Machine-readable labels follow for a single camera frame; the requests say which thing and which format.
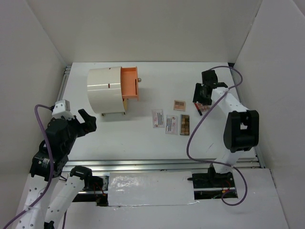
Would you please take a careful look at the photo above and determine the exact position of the cream round drawer cabinet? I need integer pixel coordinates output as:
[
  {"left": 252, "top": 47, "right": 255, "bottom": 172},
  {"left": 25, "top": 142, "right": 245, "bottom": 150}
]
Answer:
[{"left": 87, "top": 67, "right": 125, "bottom": 115}]

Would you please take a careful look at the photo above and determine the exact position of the left aluminium side rail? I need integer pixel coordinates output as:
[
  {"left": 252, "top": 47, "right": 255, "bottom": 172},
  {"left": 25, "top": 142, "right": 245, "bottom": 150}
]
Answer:
[{"left": 56, "top": 65, "right": 71, "bottom": 101}]

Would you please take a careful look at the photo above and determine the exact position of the clear sticker pack left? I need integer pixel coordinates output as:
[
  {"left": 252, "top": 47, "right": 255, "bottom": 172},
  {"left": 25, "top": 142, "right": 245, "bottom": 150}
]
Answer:
[{"left": 152, "top": 109, "right": 164, "bottom": 128}]

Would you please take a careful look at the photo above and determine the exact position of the white taped cover plate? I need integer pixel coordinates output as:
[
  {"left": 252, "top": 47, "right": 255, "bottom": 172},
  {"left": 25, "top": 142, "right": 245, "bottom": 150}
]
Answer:
[{"left": 108, "top": 172, "right": 196, "bottom": 207}]

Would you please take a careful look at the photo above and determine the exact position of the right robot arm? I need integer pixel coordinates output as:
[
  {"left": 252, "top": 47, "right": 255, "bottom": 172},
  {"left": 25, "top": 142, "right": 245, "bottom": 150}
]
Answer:
[{"left": 193, "top": 70, "right": 259, "bottom": 187}]

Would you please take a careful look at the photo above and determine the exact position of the clear sticker pack right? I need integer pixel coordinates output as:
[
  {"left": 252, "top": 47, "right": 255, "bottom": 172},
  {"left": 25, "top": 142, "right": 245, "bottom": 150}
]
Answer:
[{"left": 165, "top": 115, "right": 178, "bottom": 135}]

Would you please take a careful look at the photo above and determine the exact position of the clear sticker pack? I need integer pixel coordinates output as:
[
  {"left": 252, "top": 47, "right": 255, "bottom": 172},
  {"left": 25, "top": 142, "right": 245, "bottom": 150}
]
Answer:
[
  {"left": 152, "top": 109, "right": 164, "bottom": 128},
  {"left": 165, "top": 115, "right": 178, "bottom": 135}
]

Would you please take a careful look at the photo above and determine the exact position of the long brown eyeshadow palette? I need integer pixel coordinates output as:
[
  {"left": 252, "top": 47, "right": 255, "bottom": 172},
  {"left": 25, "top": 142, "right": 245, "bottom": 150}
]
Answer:
[{"left": 180, "top": 114, "right": 190, "bottom": 136}]

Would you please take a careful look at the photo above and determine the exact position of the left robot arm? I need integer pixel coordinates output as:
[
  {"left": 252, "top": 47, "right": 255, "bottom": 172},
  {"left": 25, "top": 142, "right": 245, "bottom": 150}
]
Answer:
[{"left": 16, "top": 105, "right": 97, "bottom": 229}]

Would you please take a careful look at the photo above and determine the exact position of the aluminium front rail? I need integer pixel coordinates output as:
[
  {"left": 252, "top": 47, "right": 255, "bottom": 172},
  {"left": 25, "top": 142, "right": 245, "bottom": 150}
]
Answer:
[{"left": 59, "top": 159, "right": 260, "bottom": 173}]

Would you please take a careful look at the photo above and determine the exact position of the round pan eyeshadow palette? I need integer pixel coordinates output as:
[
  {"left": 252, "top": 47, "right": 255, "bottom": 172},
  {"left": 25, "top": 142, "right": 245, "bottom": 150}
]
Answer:
[{"left": 197, "top": 103, "right": 210, "bottom": 113}]

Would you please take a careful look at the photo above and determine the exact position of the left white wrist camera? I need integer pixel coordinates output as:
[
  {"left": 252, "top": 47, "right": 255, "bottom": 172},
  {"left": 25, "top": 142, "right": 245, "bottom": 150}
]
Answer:
[{"left": 52, "top": 99, "right": 75, "bottom": 120}]

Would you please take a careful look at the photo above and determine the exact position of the pink square eyeshadow palette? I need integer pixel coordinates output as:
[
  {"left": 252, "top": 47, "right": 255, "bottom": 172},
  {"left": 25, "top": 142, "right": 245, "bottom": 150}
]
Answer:
[{"left": 173, "top": 100, "right": 186, "bottom": 111}]

